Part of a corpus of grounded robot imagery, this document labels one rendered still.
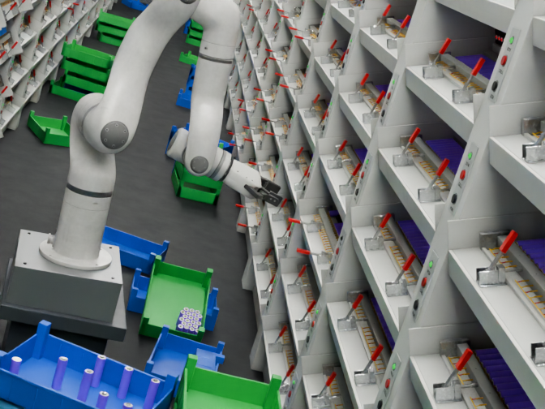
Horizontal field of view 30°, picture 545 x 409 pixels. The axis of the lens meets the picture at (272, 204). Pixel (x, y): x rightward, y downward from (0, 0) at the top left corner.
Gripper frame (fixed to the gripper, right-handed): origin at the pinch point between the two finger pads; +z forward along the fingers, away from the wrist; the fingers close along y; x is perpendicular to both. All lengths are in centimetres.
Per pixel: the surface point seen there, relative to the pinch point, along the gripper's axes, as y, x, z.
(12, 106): -218, -106, -67
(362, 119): 8.0, 32.5, 6.2
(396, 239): 56, 25, 12
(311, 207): -27.0, -8.3, 20.7
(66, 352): 79, -21, -42
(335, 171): -10.1, 10.8, 14.5
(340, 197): 14.9, 13.3, 10.8
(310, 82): -101, 7, 19
